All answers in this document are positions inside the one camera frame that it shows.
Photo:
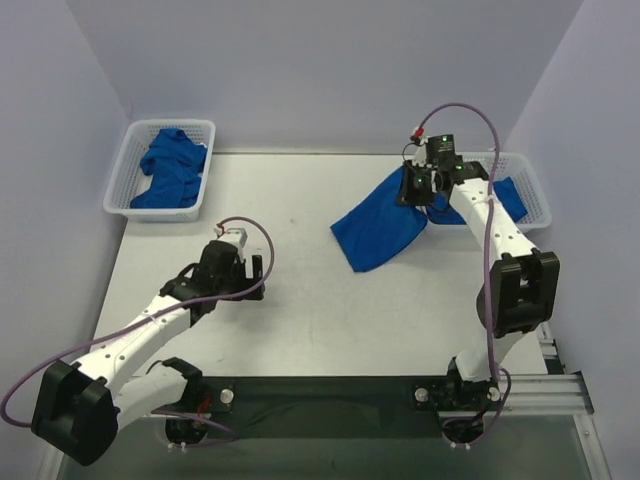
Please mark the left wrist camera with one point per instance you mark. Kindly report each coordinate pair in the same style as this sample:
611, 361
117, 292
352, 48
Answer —
234, 236

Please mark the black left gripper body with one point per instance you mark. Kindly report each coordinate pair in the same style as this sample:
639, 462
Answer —
248, 279

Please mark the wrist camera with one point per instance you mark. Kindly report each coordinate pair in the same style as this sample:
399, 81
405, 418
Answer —
234, 236
437, 152

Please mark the white perforated right basket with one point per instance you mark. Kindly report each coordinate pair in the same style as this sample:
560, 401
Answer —
518, 168

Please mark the crumpled blue towels in basket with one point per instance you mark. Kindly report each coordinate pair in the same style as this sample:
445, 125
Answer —
175, 164

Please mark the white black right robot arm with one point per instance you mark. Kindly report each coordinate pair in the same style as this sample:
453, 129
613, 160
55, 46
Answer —
520, 280

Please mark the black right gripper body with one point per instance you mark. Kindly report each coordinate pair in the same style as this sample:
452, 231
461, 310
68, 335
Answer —
413, 190

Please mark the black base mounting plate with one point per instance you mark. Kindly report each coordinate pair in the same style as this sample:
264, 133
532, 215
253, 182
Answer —
223, 409

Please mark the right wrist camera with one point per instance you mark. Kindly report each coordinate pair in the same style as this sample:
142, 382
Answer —
437, 152

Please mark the white perforated left basket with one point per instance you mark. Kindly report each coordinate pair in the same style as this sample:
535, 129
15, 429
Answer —
127, 180

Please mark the blue towel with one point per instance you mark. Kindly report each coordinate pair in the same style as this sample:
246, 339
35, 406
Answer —
441, 213
377, 229

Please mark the aluminium frame rail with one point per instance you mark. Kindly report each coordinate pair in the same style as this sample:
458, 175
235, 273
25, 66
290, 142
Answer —
549, 394

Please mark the white perforated basket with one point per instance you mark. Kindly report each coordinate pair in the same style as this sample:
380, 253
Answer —
127, 180
518, 168

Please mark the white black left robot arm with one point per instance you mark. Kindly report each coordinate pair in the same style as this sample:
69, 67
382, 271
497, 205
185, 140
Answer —
82, 406

